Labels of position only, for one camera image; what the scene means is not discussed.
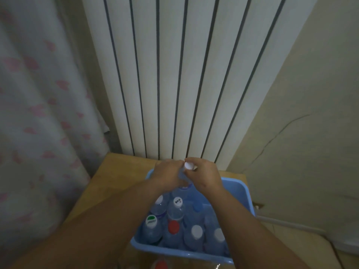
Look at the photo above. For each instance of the person's right hand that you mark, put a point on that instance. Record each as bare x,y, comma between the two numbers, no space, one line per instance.
209,179

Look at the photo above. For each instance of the person's left hand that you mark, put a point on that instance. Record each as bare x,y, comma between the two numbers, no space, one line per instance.
165,176

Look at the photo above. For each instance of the blue plastic bin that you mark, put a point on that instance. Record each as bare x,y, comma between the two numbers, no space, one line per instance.
238,190

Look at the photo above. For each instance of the white cap red label bottle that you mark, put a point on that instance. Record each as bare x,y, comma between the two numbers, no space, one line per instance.
210,218

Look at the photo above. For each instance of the person's left forearm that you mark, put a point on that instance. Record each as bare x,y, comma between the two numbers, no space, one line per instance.
92,235

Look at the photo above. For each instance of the person's right forearm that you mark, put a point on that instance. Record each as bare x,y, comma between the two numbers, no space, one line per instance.
252,240

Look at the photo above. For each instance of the wooden table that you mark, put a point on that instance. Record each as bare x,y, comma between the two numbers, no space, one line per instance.
112,176

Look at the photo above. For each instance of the white baseboard strip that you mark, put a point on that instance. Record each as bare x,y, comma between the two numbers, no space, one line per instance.
294,225

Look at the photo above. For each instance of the white ribbed radiator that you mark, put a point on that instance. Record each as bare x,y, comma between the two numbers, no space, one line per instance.
182,67

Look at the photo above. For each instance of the pink heart print curtain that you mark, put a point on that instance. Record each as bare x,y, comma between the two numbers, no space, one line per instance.
33,109

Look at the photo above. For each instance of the white door frame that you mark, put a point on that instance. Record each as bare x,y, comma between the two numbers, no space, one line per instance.
345,245

